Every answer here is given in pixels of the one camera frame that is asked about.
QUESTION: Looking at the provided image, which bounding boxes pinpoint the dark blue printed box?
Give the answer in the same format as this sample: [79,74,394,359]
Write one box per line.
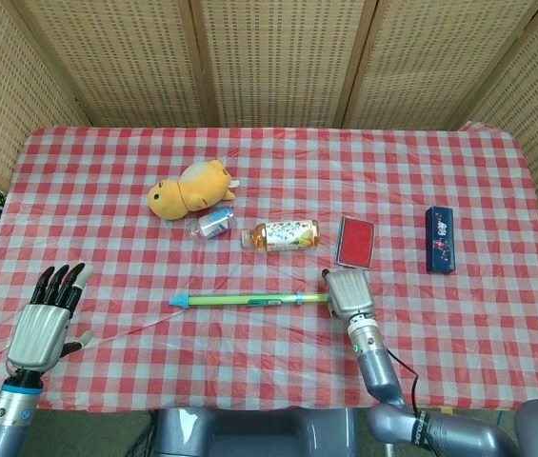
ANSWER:
[424,206,457,275]

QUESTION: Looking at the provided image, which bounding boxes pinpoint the amber tea bottle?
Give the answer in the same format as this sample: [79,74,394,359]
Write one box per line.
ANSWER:
[241,218,321,254]

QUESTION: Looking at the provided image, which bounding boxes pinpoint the grey robot torso base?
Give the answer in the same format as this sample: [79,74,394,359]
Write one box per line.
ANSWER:
[153,407,360,457]

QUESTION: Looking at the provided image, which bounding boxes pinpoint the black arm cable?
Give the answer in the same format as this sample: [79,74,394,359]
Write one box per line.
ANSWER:
[385,347,423,416]

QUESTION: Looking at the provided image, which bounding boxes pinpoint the bamboo folding screen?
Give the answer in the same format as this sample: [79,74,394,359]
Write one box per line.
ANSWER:
[0,0,538,213]

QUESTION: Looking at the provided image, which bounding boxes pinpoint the red ink pad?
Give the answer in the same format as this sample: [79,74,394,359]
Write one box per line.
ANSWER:
[334,215,376,271]

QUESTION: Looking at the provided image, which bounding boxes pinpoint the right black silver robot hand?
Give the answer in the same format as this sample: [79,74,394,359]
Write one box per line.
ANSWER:
[321,268,377,321]

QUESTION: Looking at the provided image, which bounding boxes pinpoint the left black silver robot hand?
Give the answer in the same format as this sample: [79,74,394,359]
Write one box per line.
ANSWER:
[6,262,95,373]

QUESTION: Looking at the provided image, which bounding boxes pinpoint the green and blue water pump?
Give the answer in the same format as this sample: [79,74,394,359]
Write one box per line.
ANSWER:
[169,290,334,311]

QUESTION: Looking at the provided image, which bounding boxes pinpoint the small clear water bottle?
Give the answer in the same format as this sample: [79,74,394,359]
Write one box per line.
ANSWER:
[185,206,236,242]

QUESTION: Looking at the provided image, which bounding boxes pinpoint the red white checkered tablecloth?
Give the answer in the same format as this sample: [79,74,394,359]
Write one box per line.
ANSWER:
[0,124,538,413]

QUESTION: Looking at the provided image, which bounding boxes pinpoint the yellow plush toy animal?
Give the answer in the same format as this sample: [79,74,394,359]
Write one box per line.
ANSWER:
[148,159,241,223]

